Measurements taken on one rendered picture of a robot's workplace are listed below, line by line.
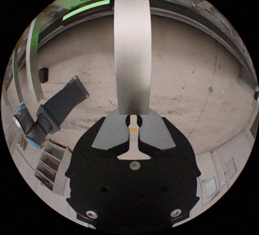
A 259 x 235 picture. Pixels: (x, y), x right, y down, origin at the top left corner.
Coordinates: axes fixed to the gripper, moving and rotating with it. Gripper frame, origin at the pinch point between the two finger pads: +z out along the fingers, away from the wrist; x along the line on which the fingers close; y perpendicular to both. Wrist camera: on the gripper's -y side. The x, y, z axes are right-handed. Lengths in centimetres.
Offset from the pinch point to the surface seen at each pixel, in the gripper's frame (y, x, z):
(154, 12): -53, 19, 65
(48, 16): -28.8, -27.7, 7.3
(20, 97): -1.6, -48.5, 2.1
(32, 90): -3.5, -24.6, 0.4
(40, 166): 192, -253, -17
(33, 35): -18.3, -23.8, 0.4
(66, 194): 226, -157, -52
